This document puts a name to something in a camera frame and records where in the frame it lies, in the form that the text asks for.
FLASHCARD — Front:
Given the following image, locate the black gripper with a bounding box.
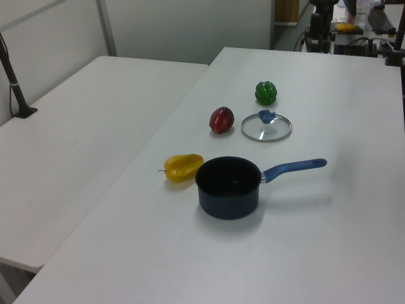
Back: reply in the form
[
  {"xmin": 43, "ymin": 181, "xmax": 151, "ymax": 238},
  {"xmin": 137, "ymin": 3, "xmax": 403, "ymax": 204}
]
[{"xmin": 308, "ymin": 12, "xmax": 327, "ymax": 53}]

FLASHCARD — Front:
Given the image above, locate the glass lid with blue knob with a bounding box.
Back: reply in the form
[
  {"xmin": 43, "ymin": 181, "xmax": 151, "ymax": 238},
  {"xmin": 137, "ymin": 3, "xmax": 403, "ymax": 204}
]
[{"xmin": 240, "ymin": 109, "xmax": 293, "ymax": 143}]

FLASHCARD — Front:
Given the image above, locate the black equipment box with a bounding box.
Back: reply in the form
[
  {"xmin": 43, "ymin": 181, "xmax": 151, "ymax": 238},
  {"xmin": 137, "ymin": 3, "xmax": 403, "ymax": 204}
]
[{"xmin": 333, "ymin": 33, "xmax": 385, "ymax": 58}]

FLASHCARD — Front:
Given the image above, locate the brown wooden board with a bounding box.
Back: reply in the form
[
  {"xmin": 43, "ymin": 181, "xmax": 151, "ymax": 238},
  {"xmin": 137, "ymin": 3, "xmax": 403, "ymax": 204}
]
[{"xmin": 274, "ymin": 0, "xmax": 300, "ymax": 25}]

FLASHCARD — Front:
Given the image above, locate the clear plastic bottle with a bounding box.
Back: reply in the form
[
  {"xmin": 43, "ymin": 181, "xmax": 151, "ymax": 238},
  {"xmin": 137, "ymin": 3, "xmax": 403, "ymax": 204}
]
[{"xmin": 355, "ymin": 3, "xmax": 371, "ymax": 27}]

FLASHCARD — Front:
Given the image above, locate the black keyboard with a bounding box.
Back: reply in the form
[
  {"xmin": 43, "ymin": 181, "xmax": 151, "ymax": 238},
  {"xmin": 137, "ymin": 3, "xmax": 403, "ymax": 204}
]
[{"xmin": 368, "ymin": 8, "xmax": 397, "ymax": 33}]

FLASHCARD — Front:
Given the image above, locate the green toy bell pepper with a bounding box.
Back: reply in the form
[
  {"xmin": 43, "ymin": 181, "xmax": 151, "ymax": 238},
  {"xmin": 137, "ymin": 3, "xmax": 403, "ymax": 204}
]
[{"xmin": 254, "ymin": 80, "xmax": 278, "ymax": 106}]

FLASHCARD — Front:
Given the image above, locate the red toy apple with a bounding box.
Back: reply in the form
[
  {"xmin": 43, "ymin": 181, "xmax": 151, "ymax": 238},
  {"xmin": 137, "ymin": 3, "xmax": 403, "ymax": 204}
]
[{"xmin": 209, "ymin": 106, "xmax": 235, "ymax": 135}]

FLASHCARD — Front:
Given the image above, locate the yellow toy starfruit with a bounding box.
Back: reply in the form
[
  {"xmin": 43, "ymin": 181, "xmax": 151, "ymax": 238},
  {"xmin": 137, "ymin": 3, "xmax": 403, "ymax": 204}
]
[{"xmin": 158, "ymin": 153, "xmax": 205, "ymax": 184}]

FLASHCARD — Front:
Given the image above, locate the black pole with clamp base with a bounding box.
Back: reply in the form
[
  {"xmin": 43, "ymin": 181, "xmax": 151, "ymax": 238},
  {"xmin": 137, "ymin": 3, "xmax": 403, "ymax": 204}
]
[{"xmin": 0, "ymin": 31, "xmax": 39, "ymax": 120}]

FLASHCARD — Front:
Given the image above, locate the black camera stand clamp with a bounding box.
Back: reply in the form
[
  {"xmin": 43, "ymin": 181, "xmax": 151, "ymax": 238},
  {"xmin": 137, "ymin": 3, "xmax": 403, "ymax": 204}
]
[{"xmin": 383, "ymin": 27, "xmax": 405, "ymax": 67}]

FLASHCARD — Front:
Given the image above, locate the dark blue saucepan, blue handle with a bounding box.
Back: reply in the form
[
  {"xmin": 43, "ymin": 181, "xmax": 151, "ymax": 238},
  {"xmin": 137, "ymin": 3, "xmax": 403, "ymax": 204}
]
[{"xmin": 194, "ymin": 156, "xmax": 328, "ymax": 221}]

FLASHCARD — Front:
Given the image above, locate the grey partition frame post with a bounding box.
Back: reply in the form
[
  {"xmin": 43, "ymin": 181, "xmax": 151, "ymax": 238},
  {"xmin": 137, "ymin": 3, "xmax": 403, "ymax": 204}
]
[{"xmin": 96, "ymin": 0, "xmax": 118, "ymax": 58}]

